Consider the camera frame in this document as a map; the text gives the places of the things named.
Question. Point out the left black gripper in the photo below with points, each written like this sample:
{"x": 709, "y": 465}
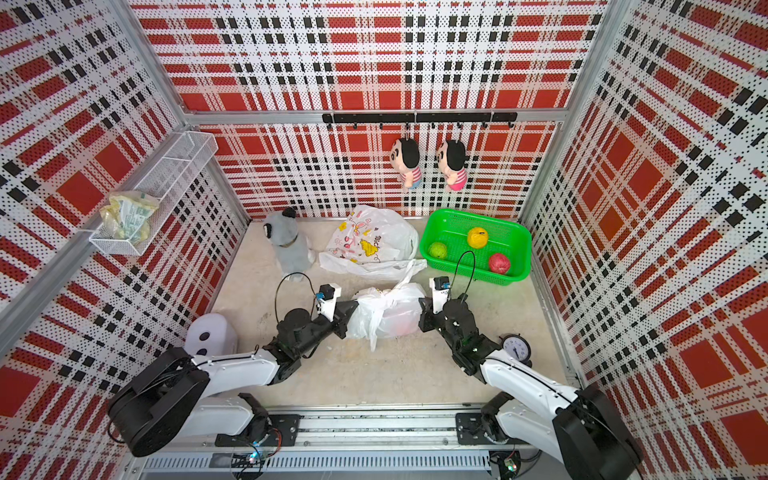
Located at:
{"x": 339, "y": 318}

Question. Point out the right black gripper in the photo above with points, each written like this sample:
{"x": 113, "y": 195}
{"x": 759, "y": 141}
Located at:
{"x": 426, "y": 323}

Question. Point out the plain white plastic bag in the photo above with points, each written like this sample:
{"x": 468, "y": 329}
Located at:
{"x": 388, "y": 313}

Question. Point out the printed white plastic bag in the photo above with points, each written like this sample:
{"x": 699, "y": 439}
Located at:
{"x": 374, "y": 243}

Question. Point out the green apple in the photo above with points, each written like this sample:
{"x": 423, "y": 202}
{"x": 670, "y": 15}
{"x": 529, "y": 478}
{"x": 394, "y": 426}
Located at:
{"x": 438, "y": 250}

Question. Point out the red apple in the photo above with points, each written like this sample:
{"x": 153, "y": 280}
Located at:
{"x": 499, "y": 264}

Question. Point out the yellow apple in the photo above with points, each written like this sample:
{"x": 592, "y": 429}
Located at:
{"x": 477, "y": 238}

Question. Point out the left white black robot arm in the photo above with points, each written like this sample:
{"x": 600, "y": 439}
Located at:
{"x": 180, "y": 395}

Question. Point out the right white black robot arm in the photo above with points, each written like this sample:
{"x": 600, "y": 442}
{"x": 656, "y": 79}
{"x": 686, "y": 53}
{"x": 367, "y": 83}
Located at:
{"x": 579, "y": 427}

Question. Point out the grey plush dog toy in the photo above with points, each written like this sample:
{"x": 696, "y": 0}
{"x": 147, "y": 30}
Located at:
{"x": 290, "y": 245}

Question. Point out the small black alarm clock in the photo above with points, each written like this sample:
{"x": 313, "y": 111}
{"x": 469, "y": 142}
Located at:
{"x": 518, "y": 348}

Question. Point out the green plastic basket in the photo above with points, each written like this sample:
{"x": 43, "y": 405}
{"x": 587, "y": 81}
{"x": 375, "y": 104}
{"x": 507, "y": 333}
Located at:
{"x": 488, "y": 249}

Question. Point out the lavender plastic container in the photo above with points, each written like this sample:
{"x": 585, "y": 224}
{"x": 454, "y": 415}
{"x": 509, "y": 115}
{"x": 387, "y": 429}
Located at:
{"x": 211, "y": 335}

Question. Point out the pink-dressed hanging doll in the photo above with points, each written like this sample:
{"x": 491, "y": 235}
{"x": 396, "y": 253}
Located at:
{"x": 452, "y": 160}

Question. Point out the blue-dressed hanging doll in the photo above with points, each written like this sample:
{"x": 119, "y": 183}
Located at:
{"x": 405, "y": 159}

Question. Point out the left circuit board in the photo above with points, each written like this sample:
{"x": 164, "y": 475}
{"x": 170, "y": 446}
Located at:
{"x": 242, "y": 462}

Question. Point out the yellow-green snack packet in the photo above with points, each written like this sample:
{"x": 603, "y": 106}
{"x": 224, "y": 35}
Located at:
{"x": 127, "y": 215}

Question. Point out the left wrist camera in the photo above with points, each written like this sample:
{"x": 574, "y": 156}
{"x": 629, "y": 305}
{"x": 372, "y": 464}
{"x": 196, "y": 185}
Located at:
{"x": 326, "y": 299}

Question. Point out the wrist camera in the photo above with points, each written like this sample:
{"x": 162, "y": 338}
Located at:
{"x": 326, "y": 299}
{"x": 440, "y": 288}

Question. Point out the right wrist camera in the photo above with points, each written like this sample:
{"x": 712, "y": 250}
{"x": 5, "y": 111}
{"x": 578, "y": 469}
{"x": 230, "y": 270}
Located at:
{"x": 440, "y": 288}

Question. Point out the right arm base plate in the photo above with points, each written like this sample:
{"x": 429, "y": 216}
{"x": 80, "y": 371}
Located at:
{"x": 476, "y": 428}

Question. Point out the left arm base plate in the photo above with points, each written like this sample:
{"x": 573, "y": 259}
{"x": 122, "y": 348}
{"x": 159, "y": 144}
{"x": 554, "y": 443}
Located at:
{"x": 276, "y": 430}

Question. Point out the black hook rail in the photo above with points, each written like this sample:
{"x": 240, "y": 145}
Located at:
{"x": 356, "y": 119}

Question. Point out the white wire wall basket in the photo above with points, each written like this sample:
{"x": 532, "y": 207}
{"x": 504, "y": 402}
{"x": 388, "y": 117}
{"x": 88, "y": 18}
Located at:
{"x": 168, "y": 179}

